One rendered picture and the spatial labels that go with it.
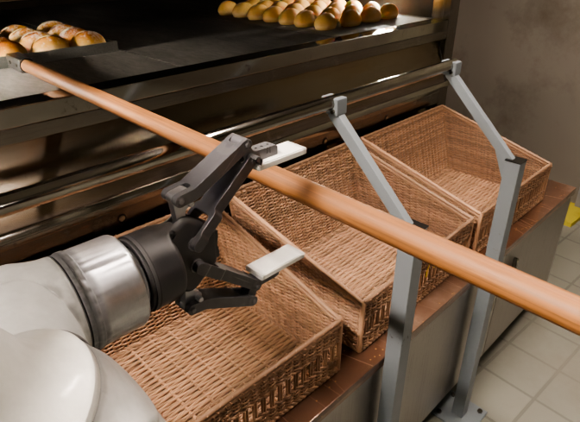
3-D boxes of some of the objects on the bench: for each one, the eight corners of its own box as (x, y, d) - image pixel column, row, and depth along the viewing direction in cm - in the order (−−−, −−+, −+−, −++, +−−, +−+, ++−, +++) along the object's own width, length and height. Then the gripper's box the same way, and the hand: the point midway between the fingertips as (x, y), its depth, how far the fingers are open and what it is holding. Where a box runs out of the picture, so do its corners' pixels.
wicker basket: (14, 384, 113) (-23, 284, 100) (217, 280, 147) (211, 194, 134) (118, 553, 82) (85, 439, 69) (345, 370, 117) (352, 271, 104)
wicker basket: (351, 206, 187) (356, 135, 174) (432, 164, 222) (441, 102, 209) (474, 259, 157) (491, 178, 144) (545, 199, 192) (564, 130, 179)
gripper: (86, 136, 43) (274, 90, 56) (129, 357, 54) (275, 274, 68) (130, 162, 38) (324, 103, 51) (167, 397, 49) (317, 300, 63)
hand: (290, 204), depth 59 cm, fingers open, 13 cm apart
